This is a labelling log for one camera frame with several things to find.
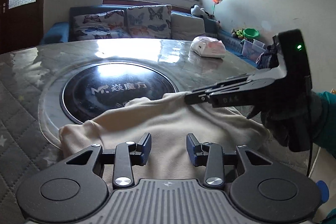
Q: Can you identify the black cable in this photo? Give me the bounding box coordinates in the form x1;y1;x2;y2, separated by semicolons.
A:
305;142;316;179

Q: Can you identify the white plush toy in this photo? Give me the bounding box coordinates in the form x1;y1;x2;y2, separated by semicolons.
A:
190;5;208;18

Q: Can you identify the cream beige garment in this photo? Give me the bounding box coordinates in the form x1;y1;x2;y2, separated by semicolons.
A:
59;92;270;180

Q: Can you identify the beige cushion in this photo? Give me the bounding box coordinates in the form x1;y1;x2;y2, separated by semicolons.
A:
171;13;206;41

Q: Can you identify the blue sofa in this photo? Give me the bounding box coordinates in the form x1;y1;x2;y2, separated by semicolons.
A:
40;5;256;66

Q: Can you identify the grey quilted star mat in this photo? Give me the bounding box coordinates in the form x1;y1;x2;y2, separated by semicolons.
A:
1;83;63;223

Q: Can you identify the butterfly pillow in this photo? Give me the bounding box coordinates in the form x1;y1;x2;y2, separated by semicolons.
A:
126;5;172;39
72;10;131;41

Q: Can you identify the teal right sleeve forearm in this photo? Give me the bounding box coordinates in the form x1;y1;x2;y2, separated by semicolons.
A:
313;92;335;158

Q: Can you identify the butterfly pillow left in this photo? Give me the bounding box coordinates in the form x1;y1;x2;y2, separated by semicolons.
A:
72;10;131;41

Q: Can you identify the butterfly pillow right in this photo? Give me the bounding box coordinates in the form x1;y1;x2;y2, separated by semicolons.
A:
126;5;172;39

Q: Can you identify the black round induction cooktop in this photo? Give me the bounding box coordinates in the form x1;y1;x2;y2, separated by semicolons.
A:
60;62;178;124

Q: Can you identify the gloved right hand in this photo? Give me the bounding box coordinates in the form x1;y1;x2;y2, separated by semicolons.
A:
247;92;322;152

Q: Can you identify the clear storage bin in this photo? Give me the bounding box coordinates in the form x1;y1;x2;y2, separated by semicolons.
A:
241;39;265;63

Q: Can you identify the white pink pouch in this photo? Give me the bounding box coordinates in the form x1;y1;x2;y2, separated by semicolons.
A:
190;36;226;59

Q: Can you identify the green toy bowl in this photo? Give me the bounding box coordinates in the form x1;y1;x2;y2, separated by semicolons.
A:
243;28;260;40

